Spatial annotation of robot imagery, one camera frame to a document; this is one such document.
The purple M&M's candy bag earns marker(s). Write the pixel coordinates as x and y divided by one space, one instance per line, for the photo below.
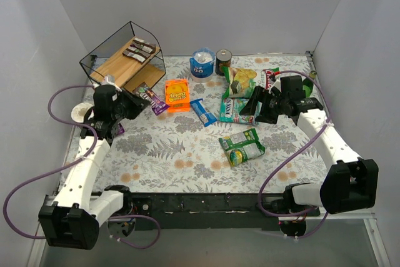
121 129

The floral table mat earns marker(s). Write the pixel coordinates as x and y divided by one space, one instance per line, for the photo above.
175 153

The dark tin can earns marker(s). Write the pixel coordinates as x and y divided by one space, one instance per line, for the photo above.
223 59

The blue monster tissue roll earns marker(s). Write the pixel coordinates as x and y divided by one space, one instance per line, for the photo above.
202 65

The teal Fox's candy bag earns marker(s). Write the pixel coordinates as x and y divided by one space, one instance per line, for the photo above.
230 109

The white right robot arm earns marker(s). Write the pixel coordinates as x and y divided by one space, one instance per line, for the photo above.
351 181

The Chuba cassava chips bag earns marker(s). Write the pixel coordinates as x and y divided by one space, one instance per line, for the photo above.
242 81

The green Spring candy bag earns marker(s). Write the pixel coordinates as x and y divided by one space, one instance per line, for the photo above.
242 147

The green glass bottle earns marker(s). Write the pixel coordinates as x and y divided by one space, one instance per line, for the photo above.
308 83

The brown chocolate bar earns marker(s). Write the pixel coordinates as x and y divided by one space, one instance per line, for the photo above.
134 55
143 45

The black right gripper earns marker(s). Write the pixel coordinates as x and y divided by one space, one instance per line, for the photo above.
260 108

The orange candy box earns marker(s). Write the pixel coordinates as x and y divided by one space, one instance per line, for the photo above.
177 95

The blue wafer bar wrapper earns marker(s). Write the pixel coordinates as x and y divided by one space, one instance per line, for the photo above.
206 117

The brown M&M's candy bag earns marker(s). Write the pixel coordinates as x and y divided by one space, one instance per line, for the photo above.
156 103

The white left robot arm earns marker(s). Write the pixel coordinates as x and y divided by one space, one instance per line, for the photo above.
73 220

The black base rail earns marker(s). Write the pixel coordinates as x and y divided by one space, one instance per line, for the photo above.
203 211

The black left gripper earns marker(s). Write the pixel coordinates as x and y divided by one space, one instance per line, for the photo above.
132 104

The dark patterned tissue roll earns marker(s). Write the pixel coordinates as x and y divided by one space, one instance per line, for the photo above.
81 112

